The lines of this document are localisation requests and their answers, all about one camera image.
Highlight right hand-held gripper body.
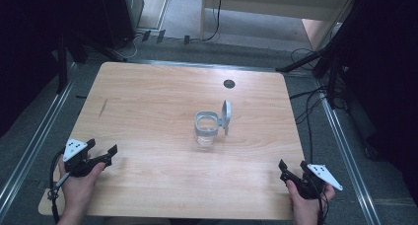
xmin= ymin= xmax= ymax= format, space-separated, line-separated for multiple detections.
xmin=288 ymin=163 xmax=344 ymax=200

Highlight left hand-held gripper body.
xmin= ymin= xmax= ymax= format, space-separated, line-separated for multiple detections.
xmin=62 ymin=137 xmax=101 ymax=179

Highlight clear jar with grey flip lid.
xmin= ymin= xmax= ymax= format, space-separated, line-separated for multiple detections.
xmin=193 ymin=99 xmax=233 ymax=148

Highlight person's right hand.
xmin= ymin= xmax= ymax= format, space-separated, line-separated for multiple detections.
xmin=285 ymin=179 xmax=336 ymax=220

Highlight person's left hand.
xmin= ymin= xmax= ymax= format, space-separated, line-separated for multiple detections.
xmin=57 ymin=154 xmax=106 ymax=217

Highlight black stand leg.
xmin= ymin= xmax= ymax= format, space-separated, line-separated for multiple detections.
xmin=69 ymin=30 xmax=128 ymax=63
xmin=275 ymin=48 xmax=331 ymax=73

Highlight dark curtain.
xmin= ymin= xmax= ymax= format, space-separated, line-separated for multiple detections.
xmin=0 ymin=0 xmax=100 ymax=139
xmin=323 ymin=0 xmax=418 ymax=203

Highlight black cabinet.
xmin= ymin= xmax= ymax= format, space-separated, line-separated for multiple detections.
xmin=98 ymin=0 xmax=146 ymax=51

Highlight white shelf unit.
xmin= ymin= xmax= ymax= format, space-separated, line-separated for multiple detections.
xmin=199 ymin=0 xmax=360 ymax=42

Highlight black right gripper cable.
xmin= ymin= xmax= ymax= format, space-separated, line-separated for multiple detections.
xmin=315 ymin=185 xmax=330 ymax=225

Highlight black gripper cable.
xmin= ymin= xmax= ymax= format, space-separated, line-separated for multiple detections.
xmin=48 ymin=148 xmax=67 ymax=225
xmin=315 ymin=185 xmax=330 ymax=225

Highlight silver cable plug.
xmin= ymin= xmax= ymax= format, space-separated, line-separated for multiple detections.
xmin=54 ymin=171 xmax=72 ymax=190

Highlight metal floor rail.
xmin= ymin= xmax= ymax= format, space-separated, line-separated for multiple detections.
xmin=318 ymin=96 xmax=383 ymax=225
xmin=136 ymin=58 xmax=318 ymax=79
xmin=0 ymin=62 xmax=79 ymax=213

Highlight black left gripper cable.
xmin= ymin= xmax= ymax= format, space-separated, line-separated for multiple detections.
xmin=48 ymin=148 xmax=67 ymax=225

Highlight black floor cables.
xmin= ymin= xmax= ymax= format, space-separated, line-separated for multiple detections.
xmin=288 ymin=46 xmax=331 ymax=155

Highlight white floor cable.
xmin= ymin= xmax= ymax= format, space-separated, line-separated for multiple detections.
xmin=121 ymin=33 xmax=140 ymax=60

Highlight black hanging cable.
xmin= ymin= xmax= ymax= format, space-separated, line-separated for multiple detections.
xmin=189 ymin=0 xmax=225 ymax=43

